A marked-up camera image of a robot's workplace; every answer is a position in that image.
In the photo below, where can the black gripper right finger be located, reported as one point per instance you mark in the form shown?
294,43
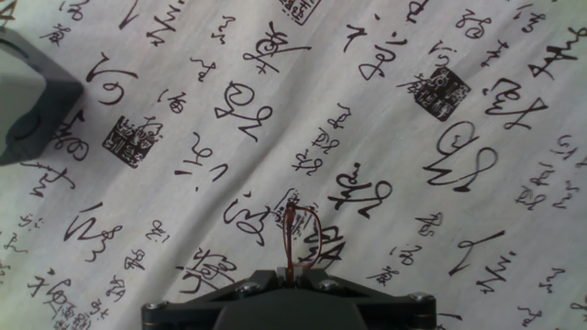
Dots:
390,307

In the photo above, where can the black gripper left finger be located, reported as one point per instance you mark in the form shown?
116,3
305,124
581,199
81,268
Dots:
197,302

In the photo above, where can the brown thin-frame glasses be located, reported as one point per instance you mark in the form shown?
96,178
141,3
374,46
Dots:
290,238

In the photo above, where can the beige calligraphy print tablecloth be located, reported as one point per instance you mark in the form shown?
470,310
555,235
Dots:
367,137

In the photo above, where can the grey box flat red button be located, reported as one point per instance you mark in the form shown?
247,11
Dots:
32,101

